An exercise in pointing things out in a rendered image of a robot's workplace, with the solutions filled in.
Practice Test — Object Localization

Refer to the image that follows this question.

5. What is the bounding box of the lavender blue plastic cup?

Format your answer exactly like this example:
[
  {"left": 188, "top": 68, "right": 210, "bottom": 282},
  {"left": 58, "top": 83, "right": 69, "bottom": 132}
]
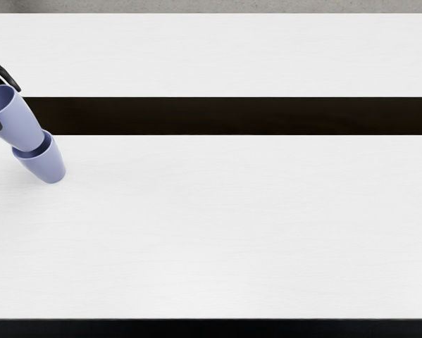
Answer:
[
  {"left": 11, "top": 129, "right": 67, "bottom": 184},
  {"left": 0, "top": 84, "right": 46, "bottom": 152}
]

